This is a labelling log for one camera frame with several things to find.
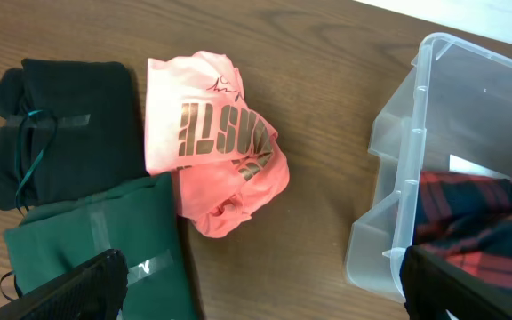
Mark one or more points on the dark green garment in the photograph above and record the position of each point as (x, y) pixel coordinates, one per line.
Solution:
(138, 218)

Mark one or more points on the white label in bin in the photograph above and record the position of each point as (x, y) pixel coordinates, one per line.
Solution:
(460, 165)

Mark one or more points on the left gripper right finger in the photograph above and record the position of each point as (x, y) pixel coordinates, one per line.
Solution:
(435, 289)

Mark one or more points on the pink printed t-shirt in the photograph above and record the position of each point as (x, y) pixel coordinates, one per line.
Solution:
(223, 155)

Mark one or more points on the clear plastic storage bin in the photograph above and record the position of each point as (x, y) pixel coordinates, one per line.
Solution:
(456, 100)

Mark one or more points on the red navy plaid shirt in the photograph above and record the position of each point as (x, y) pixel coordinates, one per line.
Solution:
(467, 221)

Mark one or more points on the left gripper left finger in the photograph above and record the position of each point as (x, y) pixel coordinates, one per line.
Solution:
(94, 290)

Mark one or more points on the black garment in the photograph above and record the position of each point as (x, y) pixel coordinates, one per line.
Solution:
(72, 129)

